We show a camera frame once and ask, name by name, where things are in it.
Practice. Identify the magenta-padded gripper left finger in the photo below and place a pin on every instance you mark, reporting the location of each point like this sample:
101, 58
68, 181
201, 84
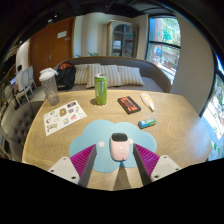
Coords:
81, 160

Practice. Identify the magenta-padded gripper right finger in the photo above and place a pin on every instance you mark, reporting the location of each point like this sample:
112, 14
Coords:
148, 159

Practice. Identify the pink computer mouse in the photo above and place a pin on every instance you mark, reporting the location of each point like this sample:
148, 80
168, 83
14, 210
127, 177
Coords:
119, 148

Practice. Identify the blue cloud-shaped mouse pad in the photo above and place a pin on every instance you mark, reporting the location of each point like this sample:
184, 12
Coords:
96, 136

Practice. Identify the small teal packet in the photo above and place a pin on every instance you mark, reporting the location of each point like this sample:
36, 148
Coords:
147, 123

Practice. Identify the white sticker sheet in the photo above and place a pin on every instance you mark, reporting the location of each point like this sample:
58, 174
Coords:
65, 118

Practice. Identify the black flat box orange print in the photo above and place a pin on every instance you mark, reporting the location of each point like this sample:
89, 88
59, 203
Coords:
129, 105

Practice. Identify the white plastic tube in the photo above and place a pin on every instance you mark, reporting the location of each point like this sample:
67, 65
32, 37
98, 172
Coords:
147, 101

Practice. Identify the grey tufted armchair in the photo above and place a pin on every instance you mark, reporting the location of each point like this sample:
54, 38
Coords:
21, 130

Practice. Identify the green drink can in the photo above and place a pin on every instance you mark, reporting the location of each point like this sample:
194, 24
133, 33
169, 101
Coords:
101, 90

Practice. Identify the bright side window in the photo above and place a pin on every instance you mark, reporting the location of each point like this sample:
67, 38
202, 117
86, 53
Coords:
215, 120

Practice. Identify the clear plastic shaker cup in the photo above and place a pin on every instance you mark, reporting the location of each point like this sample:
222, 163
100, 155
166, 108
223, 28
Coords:
50, 88

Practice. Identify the grey curved sofa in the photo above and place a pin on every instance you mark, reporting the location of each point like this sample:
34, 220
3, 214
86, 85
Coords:
155, 75

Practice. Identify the black backpack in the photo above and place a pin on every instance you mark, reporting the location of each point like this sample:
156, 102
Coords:
65, 77

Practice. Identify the striped beige cushion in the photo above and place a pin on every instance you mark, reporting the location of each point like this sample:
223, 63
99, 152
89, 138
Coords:
131, 76
81, 75
111, 75

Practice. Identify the person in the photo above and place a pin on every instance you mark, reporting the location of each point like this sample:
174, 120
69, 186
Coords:
19, 76

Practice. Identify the brown wooden door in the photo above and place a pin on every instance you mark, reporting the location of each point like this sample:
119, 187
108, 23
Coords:
50, 53

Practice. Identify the black-framed window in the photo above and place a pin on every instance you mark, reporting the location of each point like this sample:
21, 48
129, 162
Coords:
163, 46

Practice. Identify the glass-door cabinet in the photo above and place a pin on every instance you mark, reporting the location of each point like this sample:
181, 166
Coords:
121, 38

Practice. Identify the white door sign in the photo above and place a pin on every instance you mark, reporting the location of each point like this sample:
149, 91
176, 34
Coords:
62, 34

